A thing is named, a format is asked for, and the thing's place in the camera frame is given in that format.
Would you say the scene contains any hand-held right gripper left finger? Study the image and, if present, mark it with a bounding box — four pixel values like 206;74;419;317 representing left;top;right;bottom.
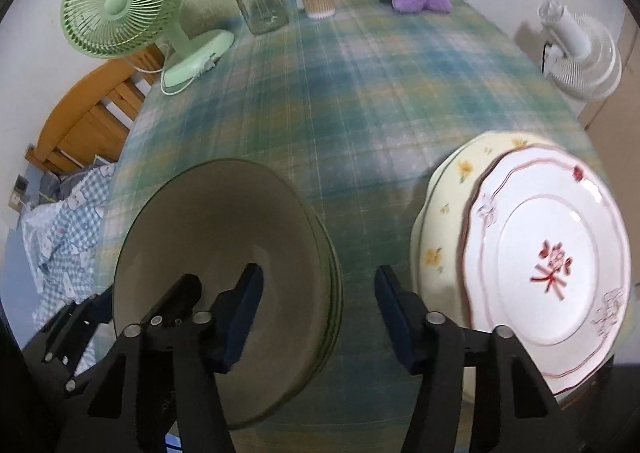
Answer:
57;263;264;453

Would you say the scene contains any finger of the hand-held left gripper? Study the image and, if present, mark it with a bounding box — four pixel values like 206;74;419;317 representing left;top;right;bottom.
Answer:
64;274;202;394
37;285;115;374

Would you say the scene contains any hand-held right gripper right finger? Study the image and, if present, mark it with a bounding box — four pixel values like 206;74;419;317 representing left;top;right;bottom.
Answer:
375;265;576;453

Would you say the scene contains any large green floral bowl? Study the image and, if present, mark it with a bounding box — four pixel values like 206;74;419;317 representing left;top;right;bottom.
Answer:
112;159;346;431

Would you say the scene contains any yellow floral plate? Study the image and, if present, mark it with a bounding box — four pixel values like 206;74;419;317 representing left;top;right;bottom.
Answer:
410;132;556;406

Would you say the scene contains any white plate with red pattern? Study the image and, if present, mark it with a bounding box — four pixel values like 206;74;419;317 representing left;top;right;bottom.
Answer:
465;146;632;396

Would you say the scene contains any blue checked blanket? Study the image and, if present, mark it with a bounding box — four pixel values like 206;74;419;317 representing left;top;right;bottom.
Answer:
20;160;118;339

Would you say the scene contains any green plaid tablecloth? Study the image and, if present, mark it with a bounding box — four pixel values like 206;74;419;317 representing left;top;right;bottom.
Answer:
92;0;613;434

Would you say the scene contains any green desk fan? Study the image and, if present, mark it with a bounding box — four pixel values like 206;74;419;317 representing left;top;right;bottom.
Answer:
61;0;236;96

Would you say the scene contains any white clip fan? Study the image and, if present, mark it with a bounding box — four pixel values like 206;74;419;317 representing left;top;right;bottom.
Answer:
537;0;623;101

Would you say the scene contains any wall socket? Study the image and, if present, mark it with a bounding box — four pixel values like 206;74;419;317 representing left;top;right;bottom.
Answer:
11;174;28;209

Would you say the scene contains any white fan cable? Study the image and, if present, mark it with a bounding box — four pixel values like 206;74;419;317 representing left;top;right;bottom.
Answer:
132;40;221;96

